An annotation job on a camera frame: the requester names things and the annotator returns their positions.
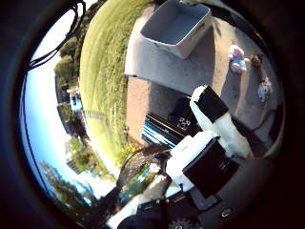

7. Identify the brown spotted plush toy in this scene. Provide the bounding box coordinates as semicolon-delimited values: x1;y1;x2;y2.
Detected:
250;52;265;69

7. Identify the black cable bundle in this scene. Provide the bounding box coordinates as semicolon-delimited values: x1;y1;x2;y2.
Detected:
28;0;88;70

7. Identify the black electronics control box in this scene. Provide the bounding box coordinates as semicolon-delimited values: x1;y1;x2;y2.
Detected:
140;94;202;149

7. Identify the dark looped cable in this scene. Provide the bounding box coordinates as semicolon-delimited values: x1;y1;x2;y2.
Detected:
115;144;173;189

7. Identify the small white blue plush toy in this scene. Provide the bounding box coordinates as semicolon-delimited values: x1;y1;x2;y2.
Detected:
256;75;274;103

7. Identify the white plastic container bin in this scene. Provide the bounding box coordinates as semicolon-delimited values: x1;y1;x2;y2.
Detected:
139;0;213;60

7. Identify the pink and blue plush toy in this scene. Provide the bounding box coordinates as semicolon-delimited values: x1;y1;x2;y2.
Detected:
228;44;251;76

